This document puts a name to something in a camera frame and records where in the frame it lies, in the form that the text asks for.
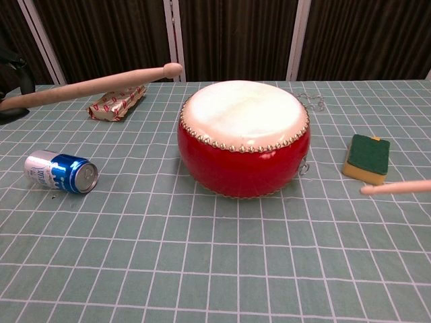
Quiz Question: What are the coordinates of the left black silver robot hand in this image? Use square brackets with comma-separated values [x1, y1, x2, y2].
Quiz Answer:
[0, 43, 36, 126]

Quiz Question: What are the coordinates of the wooden drumstick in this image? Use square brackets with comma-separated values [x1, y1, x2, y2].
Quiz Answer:
[360, 179, 431, 196]
[0, 63, 184, 111]

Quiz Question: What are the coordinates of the green checked tablecloth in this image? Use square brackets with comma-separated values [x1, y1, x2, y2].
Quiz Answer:
[0, 79, 431, 323]

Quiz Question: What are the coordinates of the white partition post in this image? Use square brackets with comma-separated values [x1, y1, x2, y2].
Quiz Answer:
[286, 0, 312, 81]
[162, 0, 187, 83]
[16, 0, 67, 85]

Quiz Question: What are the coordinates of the green yellow sponge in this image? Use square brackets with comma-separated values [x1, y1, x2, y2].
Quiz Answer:
[341, 134, 391, 186]

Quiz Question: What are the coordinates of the gold red snack wrapper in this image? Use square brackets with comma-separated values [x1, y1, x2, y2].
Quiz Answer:
[87, 84, 147, 122]

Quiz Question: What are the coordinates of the blue white drink can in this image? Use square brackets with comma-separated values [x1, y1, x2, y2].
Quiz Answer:
[24, 149, 99, 195]

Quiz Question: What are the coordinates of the silver metal chain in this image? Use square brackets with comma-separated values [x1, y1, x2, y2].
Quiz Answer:
[296, 92, 326, 113]

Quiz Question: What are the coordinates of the red drum white skin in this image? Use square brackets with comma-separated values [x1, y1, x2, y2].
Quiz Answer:
[177, 79, 310, 199]

